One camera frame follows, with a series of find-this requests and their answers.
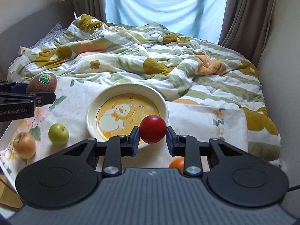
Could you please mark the light blue window curtain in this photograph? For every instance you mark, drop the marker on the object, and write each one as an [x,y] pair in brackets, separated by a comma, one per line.
[201,19]

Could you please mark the small green apple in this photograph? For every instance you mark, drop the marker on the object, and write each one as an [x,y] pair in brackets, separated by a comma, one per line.
[58,134]

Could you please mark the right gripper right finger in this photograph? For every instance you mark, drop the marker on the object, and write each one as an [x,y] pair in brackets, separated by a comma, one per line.
[192,150]

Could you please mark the grey headboard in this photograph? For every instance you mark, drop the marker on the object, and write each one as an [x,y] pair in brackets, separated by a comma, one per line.
[32,28]

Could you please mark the small red tomato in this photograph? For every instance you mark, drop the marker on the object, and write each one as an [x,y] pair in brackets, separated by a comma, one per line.
[152,129]

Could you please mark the white floral tablecloth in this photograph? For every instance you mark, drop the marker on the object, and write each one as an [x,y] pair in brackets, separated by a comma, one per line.
[72,102]

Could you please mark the brown kiwi with sticker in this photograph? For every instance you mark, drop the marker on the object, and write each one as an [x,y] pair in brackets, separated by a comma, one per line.
[45,82]

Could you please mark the large orange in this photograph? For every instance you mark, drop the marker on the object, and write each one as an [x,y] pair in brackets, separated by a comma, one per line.
[178,163]

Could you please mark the yellow red apple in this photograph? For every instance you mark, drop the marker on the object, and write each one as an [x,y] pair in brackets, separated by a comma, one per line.
[24,145]

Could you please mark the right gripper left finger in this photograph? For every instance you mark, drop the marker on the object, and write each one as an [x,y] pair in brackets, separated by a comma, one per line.
[113,151]

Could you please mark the patterned pillow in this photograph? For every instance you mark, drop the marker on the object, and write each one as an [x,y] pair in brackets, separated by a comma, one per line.
[55,32]

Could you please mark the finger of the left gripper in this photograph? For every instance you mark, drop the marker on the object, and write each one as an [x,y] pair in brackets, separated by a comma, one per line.
[13,87]
[41,98]

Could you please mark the cream bowl with duck print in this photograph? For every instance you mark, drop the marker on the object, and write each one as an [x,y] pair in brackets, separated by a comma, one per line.
[118,109]

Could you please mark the brown right curtain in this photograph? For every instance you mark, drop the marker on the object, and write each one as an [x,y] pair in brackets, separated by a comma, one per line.
[246,27]

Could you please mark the green striped floral quilt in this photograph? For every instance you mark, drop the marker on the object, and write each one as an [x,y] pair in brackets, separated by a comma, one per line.
[183,69]

